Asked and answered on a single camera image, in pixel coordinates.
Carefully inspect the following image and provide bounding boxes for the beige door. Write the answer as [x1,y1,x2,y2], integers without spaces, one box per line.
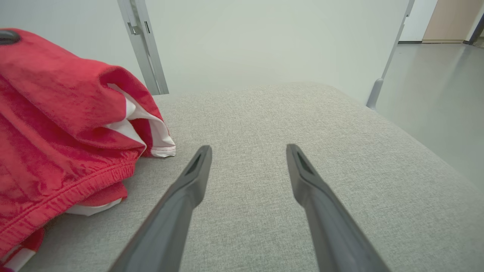
[423,0,484,43]

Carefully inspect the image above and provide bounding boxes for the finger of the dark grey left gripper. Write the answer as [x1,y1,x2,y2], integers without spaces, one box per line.
[0,30,21,45]

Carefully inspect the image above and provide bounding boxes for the dark furniture leg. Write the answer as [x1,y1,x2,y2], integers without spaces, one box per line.
[463,14,484,45]

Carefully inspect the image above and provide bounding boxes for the red garment with white trim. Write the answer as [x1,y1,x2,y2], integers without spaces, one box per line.
[0,28,177,272]

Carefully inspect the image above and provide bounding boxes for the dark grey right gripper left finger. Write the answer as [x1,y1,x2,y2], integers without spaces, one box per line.
[109,145,213,272]

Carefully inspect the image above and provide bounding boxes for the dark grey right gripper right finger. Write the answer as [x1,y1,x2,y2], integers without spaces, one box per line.
[286,144,391,272]

